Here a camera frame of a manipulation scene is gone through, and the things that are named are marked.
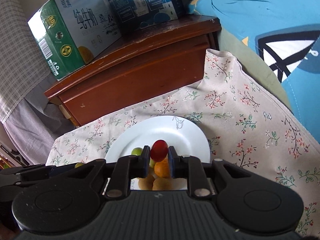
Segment brown wooden cabinet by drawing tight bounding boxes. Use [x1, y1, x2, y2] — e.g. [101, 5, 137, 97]
[45, 15, 221, 126]

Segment blue shark plush pillow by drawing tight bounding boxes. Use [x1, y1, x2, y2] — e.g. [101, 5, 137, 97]
[188, 0, 319, 139]

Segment white floral plate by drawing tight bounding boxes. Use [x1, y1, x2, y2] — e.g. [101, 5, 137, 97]
[105, 116, 211, 191]

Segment blue milk carton box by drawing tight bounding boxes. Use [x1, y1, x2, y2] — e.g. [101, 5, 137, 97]
[108, 0, 184, 36]

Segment green milk carton box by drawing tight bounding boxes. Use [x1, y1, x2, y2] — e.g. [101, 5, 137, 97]
[28, 0, 120, 81]

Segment floral tablecloth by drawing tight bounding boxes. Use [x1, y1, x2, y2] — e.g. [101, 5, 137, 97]
[47, 49, 319, 236]

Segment green grey cushion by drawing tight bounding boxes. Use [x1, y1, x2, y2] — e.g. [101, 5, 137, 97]
[164, 0, 292, 111]

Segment checked grey curtain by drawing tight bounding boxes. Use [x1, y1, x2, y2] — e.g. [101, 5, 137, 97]
[1, 0, 74, 164]

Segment orange mandarin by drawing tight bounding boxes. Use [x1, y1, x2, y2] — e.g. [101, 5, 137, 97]
[154, 158, 170, 178]

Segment brown longan fruit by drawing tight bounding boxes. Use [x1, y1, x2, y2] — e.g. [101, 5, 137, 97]
[152, 177, 172, 191]
[138, 174, 155, 191]

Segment cardboard box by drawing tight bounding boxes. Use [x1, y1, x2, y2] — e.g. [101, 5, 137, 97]
[59, 104, 74, 123]

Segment green jujube fruit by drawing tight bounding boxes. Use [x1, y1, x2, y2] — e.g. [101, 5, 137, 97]
[74, 163, 84, 168]
[131, 147, 143, 156]
[149, 159, 156, 168]

